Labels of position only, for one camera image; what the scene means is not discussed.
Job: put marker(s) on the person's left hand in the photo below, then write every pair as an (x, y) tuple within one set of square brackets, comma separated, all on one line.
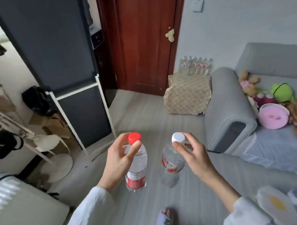
[(115, 163)]

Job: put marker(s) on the person's right hand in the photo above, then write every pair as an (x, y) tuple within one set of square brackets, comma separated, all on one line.
[(197, 158)]

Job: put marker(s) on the person's right thumb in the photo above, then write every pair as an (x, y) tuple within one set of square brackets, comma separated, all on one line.
[(182, 145)]

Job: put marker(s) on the person's left thumb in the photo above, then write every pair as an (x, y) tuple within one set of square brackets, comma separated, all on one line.
[(135, 149)]

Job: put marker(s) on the red-capped water bottle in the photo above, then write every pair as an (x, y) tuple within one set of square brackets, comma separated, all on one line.
[(138, 167)]

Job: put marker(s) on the white-capped water bottle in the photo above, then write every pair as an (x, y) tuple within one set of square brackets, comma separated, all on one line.
[(170, 170)]

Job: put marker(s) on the person's left forearm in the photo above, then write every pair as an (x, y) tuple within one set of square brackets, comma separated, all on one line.
[(89, 212)]

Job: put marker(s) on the person's right forearm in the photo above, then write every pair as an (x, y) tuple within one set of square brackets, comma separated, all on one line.
[(234, 201)]

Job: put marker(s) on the beige patterned cardboard box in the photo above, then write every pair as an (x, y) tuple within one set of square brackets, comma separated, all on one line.
[(187, 96)]

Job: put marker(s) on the grey fabric sofa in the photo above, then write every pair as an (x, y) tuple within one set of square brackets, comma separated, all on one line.
[(228, 103)]

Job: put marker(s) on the white round stand base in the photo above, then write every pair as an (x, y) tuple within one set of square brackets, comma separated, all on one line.
[(57, 168)]

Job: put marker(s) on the lavender slipper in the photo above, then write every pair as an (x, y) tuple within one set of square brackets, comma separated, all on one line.
[(164, 224)]

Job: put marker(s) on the pack of water bottles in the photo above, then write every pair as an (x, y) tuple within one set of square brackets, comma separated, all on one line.
[(197, 64)]

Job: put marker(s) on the brown cardboard box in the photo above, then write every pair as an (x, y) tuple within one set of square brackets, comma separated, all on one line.
[(55, 125)]

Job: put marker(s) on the brown rabbit plush toy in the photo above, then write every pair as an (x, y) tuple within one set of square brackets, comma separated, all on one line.
[(248, 85)]

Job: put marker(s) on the dark red plush toy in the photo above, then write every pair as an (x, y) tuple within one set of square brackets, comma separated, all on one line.
[(263, 99)]

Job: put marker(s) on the pink round plush cushion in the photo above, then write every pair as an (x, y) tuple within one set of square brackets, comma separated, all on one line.
[(273, 117)]

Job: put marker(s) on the light blue bed sheet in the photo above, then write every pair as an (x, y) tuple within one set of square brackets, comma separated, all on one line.
[(278, 150)]

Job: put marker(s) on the dark red wooden door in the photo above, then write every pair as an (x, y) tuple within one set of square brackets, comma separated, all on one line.
[(144, 41)]

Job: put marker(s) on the black plastic bag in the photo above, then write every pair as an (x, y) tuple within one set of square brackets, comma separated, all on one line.
[(37, 100)]

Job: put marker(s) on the fried egg plush cushion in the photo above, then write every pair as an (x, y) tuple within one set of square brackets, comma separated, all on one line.
[(277, 203)]

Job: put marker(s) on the green frog plush toy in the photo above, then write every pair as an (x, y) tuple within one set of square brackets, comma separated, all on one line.
[(282, 93)]

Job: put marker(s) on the white folding drying rack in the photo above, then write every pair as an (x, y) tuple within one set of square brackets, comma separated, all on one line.
[(11, 124)]

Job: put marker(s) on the white suitcase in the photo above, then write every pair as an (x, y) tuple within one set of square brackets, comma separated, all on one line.
[(24, 211)]

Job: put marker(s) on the black and white bag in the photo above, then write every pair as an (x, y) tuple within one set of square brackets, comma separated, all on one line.
[(3, 145)]

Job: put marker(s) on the tall black cabinet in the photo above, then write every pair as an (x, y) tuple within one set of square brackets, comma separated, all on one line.
[(46, 39)]

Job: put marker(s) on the black panel with white frame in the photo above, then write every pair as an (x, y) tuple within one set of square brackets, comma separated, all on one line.
[(86, 115)]

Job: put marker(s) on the black wall-mounted device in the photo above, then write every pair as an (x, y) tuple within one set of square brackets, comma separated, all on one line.
[(97, 39)]

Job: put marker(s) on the white wall switch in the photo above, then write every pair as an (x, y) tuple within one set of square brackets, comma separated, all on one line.
[(198, 6)]

